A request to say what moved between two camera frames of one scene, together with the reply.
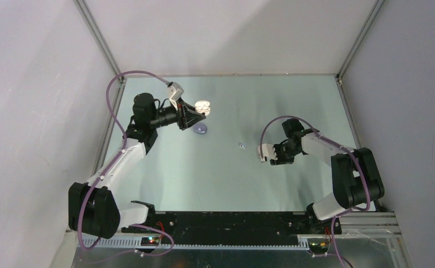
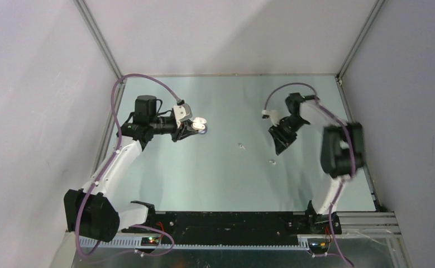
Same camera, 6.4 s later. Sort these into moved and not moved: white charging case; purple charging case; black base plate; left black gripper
Moved: left black gripper; white charging case
Not moved: purple charging case; black base plate
